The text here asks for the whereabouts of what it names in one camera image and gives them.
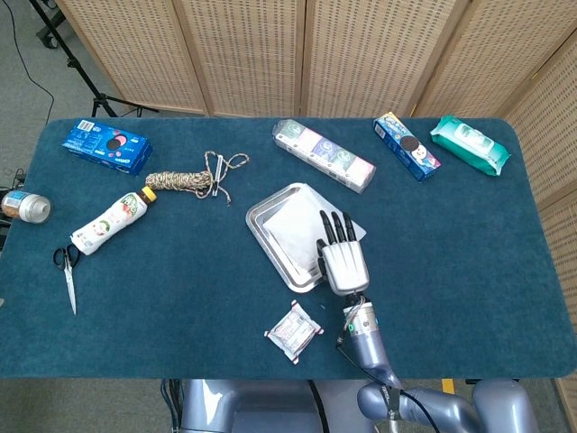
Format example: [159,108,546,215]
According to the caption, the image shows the blue Oreo cookie box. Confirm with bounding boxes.
[61,118,154,178]

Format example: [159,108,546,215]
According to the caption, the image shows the green wet wipes pack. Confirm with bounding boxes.
[429,115,512,178]

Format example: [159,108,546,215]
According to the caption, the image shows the white cloth sheet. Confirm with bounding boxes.
[262,184,367,277]

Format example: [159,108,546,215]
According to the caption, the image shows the long blue cookie box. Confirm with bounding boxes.
[372,112,443,183]

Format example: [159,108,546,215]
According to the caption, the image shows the black floor cable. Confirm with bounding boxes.
[7,0,56,127]

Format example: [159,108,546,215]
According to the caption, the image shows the black-handled scissors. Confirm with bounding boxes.
[52,244,81,316]

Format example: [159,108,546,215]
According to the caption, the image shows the silver-white metal tray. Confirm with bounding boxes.
[244,181,355,294]

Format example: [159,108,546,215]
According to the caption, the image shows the braided rope bundle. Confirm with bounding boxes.
[144,151,251,208]

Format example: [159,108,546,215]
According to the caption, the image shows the black tripod stand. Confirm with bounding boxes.
[27,0,160,119]

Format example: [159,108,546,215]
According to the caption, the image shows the blue table cloth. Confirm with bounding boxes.
[0,116,576,381]

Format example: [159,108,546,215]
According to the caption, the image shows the small red-white snack packet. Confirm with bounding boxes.
[263,299,325,365]

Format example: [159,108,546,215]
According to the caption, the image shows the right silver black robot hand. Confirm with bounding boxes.
[316,209,371,297]

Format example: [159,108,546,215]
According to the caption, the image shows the wicker folding screen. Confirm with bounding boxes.
[54,0,577,433]

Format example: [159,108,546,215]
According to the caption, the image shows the silver-capped jar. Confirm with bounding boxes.
[0,189,52,224]

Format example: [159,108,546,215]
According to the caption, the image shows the grey robot torso base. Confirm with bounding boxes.
[179,379,375,433]

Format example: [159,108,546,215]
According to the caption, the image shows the white drink bottle brown cap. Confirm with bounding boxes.
[70,186,159,257]

